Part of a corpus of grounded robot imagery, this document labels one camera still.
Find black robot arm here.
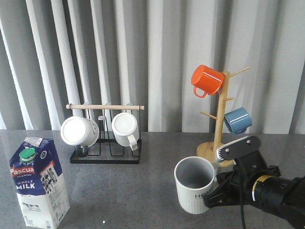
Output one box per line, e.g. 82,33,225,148
203,151,305,229

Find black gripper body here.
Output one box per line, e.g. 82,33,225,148
203,151,281,208

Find grey pleated curtain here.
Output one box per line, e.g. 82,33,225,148
0,0,305,134

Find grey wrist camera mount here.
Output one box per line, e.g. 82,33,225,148
215,136,261,162

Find white HOME ribbed mug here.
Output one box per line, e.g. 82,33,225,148
174,156,216,215

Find black wire mug rack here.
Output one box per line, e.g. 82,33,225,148
66,104,145,164

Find wooden mug tree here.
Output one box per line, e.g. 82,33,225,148
196,66,250,167

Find orange mug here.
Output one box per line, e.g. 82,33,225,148
191,65,224,98

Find black cable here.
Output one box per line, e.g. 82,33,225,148
234,159,247,229

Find white smiley mug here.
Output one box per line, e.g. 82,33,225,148
61,116,100,147

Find blue white milk carton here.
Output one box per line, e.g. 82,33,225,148
10,137,70,229

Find blue mug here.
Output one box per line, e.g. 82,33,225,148
224,107,252,135

